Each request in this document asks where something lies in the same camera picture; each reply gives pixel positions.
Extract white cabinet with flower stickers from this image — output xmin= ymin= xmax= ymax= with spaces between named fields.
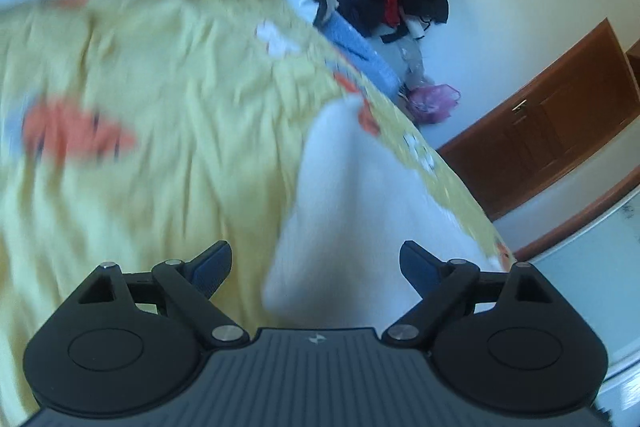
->
xmin=527 ymin=187 xmax=640 ymax=427

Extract grey cloth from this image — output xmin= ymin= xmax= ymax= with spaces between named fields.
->
xmin=394 ymin=39 xmax=427 ymax=88

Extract light blue knit cloth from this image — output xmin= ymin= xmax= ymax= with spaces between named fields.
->
xmin=322 ymin=14 xmax=402 ymax=96

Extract pink plastic bag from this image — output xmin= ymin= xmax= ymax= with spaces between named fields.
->
xmin=405 ymin=84 xmax=461 ymax=126

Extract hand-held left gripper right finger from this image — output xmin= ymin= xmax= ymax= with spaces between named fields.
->
xmin=381 ymin=240 xmax=564 ymax=350

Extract brown wooden door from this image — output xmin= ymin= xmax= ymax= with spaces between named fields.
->
xmin=437 ymin=17 xmax=640 ymax=262

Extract yellow carrot print bedsheet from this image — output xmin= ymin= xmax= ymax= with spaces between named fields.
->
xmin=0 ymin=0 xmax=519 ymax=427

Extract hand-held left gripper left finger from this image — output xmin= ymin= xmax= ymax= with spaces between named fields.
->
xmin=74 ymin=240 xmax=251 ymax=349

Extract white knit sweater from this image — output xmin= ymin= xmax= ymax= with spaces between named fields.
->
xmin=260 ymin=99 xmax=507 ymax=334

